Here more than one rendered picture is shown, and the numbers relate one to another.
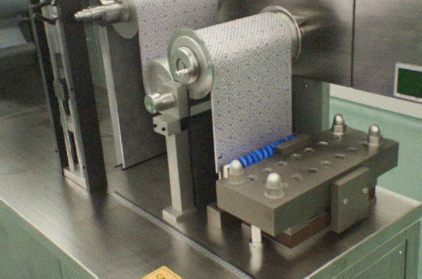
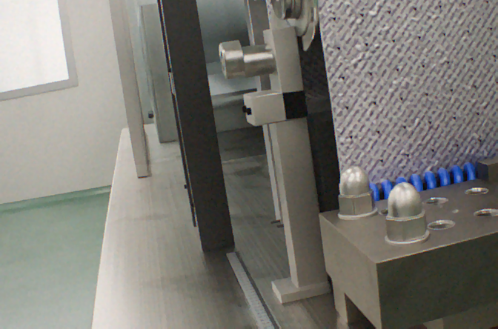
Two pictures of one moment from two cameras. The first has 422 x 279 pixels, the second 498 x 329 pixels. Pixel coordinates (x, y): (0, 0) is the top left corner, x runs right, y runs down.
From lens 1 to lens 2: 68 cm
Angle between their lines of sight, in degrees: 33
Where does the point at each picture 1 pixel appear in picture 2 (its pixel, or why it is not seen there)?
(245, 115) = (413, 90)
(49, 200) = (146, 252)
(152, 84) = not seen: hidden behind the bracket
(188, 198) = (314, 263)
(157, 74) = not seen: hidden behind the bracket
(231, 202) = (335, 259)
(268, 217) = (371, 286)
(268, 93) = (470, 52)
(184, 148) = (301, 158)
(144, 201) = (264, 269)
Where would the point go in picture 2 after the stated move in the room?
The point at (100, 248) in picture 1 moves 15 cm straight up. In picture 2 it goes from (134, 319) to (107, 198)
